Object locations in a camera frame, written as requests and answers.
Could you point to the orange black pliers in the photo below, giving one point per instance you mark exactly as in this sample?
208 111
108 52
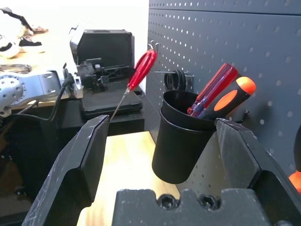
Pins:
297 179

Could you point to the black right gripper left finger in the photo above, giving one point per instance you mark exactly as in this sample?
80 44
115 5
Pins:
77 164

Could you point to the grey metal pegboard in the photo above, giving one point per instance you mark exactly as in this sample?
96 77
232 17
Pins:
235 35

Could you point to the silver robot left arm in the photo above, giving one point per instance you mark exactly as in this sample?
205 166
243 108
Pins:
14 87

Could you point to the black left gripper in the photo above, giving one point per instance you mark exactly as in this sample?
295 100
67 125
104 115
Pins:
91 77

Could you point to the black ribbed equipment case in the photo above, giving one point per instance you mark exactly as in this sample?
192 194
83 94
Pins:
110 44

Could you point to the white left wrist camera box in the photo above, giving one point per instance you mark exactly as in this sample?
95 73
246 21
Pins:
74 42

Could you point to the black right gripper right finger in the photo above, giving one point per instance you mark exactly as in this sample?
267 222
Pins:
237 160

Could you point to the orange black screwdriver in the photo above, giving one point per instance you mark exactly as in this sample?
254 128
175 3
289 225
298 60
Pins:
244 86

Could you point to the black plastic cup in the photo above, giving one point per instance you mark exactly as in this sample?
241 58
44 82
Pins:
178 150

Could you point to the black side table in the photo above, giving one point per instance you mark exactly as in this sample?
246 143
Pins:
35 153

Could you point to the silver double peg hook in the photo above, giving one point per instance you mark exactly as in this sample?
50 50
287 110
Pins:
154 43

